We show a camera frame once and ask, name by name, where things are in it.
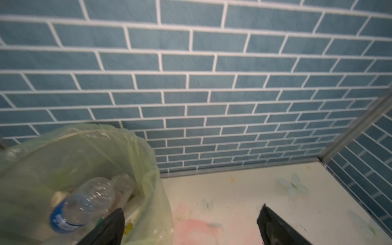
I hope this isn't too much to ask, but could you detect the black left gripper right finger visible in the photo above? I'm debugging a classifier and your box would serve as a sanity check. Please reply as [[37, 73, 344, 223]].
[[257, 204, 311, 245]]

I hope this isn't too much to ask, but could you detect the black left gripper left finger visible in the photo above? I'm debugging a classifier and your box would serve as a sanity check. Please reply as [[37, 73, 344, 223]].
[[77, 208, 125, 245]]

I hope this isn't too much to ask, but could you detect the blue label Pocari bottle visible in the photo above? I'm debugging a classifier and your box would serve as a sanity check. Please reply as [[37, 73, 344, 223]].
[[49, 177, 115, 234]]

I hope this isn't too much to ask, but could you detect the mesh bin with green bag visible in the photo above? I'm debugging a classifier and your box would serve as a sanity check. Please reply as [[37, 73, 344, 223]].
[[1, 124, 174, 245]]

